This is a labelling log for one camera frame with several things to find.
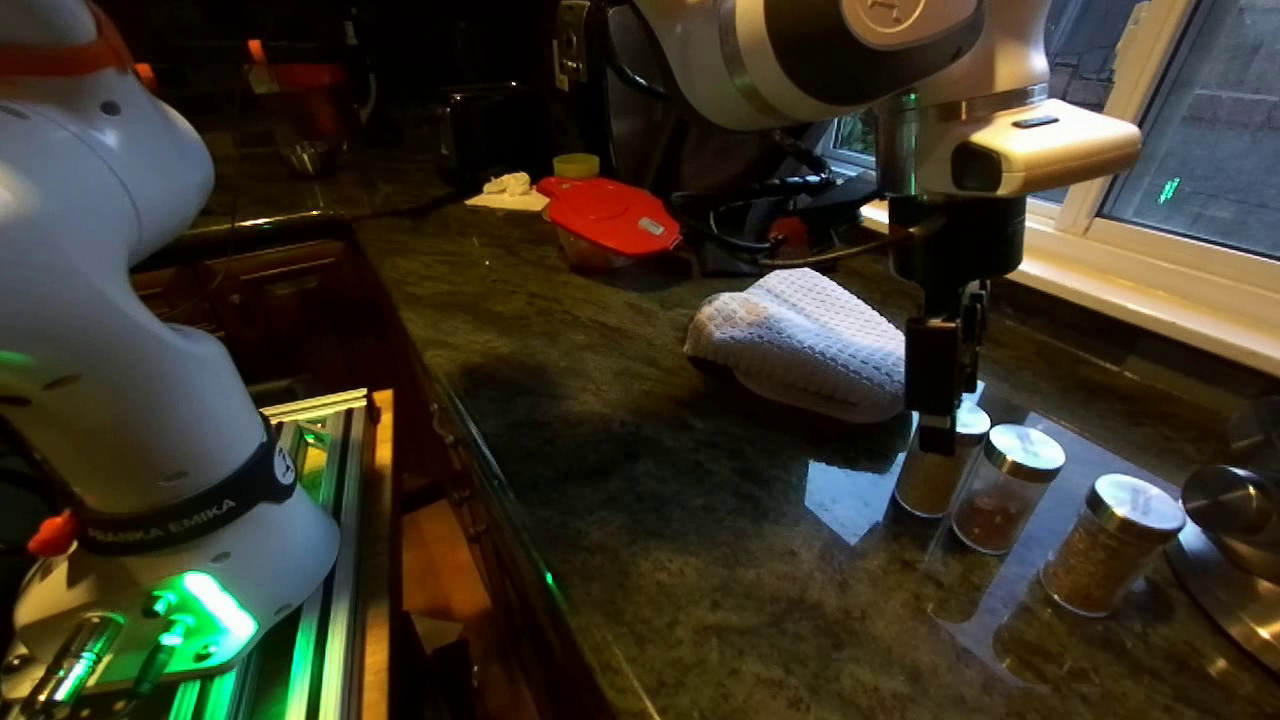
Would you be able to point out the aluminium mounting rail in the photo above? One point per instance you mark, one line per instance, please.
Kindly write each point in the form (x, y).
(334, 534)

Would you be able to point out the folded white waffle towel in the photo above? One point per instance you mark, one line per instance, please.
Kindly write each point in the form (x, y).
(803, 343)

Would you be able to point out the red background furniture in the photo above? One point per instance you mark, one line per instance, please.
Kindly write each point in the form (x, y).
(303, 95)

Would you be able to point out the silver black coffee maker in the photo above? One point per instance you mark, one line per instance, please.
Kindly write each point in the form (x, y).
(504, 133)

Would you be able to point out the silver spice rack stand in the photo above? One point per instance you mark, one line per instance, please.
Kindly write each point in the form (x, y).
(1232, 534)

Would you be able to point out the beige wrist camera box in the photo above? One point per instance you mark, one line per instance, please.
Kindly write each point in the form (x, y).
(1054, 140)

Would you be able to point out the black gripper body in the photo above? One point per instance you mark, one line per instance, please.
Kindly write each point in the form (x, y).
(953, 240)

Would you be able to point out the red plastic lid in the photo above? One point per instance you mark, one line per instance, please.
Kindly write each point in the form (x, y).
(605, 215)

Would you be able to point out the wooden base board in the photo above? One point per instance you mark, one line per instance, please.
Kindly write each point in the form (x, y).
(443, 574)

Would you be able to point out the clear glass food container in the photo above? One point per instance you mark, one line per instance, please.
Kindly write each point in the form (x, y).
(601, 259)

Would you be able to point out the yellow plastic cup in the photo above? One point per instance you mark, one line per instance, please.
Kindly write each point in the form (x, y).
(577, 164)

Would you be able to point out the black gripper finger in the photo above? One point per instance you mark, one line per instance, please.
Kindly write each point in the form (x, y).
(929, 387)
(975, 334)

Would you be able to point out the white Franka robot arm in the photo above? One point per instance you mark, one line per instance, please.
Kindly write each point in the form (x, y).
(104, 334)

